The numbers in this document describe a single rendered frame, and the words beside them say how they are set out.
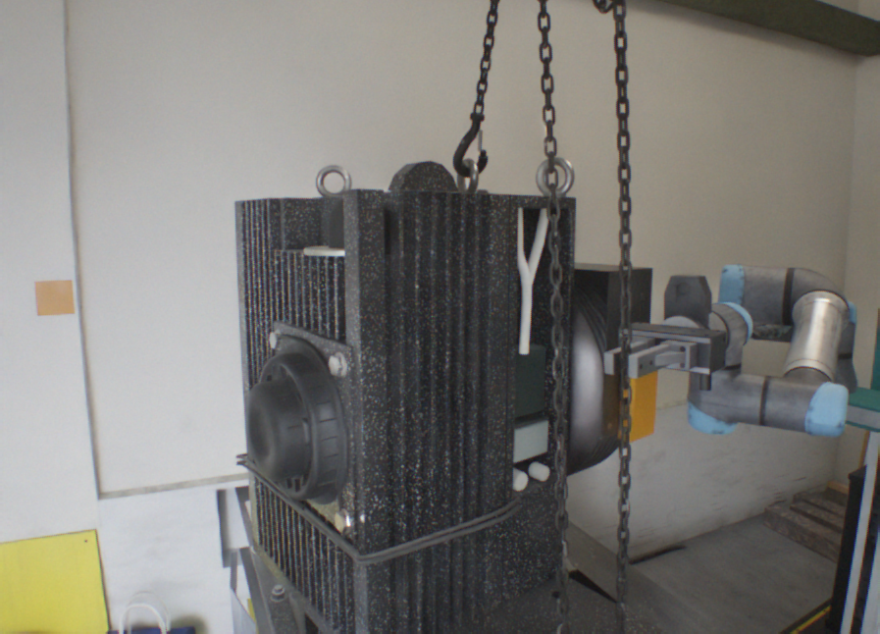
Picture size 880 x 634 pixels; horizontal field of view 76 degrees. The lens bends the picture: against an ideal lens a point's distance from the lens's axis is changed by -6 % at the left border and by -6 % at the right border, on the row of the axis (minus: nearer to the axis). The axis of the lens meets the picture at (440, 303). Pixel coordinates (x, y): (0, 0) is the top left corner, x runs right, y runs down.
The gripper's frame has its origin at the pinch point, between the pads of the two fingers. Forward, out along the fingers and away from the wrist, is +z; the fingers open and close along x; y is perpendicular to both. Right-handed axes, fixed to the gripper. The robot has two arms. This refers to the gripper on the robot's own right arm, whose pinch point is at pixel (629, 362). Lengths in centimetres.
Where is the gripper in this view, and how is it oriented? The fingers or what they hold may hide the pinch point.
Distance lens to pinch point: 74.5
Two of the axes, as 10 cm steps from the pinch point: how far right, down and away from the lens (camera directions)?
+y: 0.4, 9.9, 1.3
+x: -6.7, -0.7, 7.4
